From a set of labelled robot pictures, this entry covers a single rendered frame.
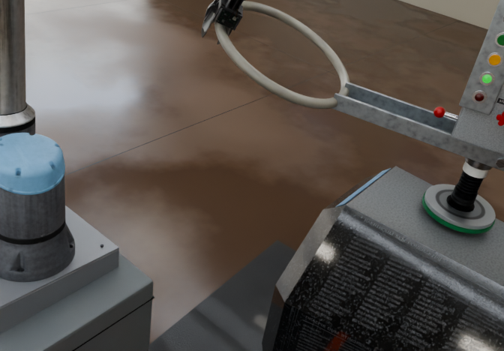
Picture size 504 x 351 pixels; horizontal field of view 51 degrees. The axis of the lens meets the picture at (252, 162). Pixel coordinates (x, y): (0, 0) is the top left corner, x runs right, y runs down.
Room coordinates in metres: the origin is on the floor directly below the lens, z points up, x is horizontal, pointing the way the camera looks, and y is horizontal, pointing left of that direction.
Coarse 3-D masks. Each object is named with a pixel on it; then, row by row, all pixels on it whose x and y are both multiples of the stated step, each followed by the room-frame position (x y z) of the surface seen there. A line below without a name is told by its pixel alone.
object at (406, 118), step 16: (336, 96) 1.49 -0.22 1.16; (352, 96) 1.58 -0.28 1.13; (368, 96) 1.56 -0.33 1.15; (384, 96) 1.55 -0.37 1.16; (352, 112) 1.46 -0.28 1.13; (368, 112) 1.45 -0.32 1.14; (384, 112) 1.43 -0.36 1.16; (400, 112) 1.52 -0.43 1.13; (416, 112) 1.51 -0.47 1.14; (432, 112) 1.49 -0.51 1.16; (400, 128) 1.41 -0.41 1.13; (416, 128) 1.40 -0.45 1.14; (432, 128) 1.38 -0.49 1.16; (448, 128) 1.47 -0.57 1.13; (432, 144) 1.37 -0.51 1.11; (448, 144) 1.36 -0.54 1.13; (464, 144) 1.34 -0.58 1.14; (480, 160) 1.32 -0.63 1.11; (496, 160) 1.31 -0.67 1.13
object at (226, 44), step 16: (272, 16) 1.83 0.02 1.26; (288, 16) 1.84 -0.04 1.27; (224, 32) 1.50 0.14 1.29; (304, 32) 1.83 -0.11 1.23; (224, 48) 1.46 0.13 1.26; (320, 48) 1.80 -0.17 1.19; (240, 64) 1.41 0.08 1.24; (336, 64) 1.72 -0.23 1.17; (256, 80) 1.39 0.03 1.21; (288, 96) 1.38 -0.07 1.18; (304, 96) 1.41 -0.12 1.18
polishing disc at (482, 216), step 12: (432, 192) 1.42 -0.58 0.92; (444, 192) 1.43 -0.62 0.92; (432, 204) 1.35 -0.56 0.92; (444, 204) 1.36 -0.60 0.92; (480, 204) 1.40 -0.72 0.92; (444, 216) 1.30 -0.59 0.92; (456, 216) 1.31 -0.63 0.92; (468, 216) 1.32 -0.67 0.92; (480, 216) 1.33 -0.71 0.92; (492, 216) 1.34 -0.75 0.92; (468, 228) 1.27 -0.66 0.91; (480, 228) 1.28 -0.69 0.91
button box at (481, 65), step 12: (492, 24) 1.30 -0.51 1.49; (492, 36) 1.30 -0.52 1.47; (492, 48) 1.29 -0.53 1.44; (480, 60) 1.30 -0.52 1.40; (480, 72) 1.30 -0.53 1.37; (492, 72) 1.29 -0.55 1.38; (468, 84) 1.30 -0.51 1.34; (480, 84) 1.29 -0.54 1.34; (492, 84) 1.28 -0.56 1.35; (468, 96) 1.30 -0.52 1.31; (492, 96) 1.28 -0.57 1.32; (468, 108) 1.29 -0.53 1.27; (480, 108) 1.28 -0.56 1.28; (492, 108) 1.27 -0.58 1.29
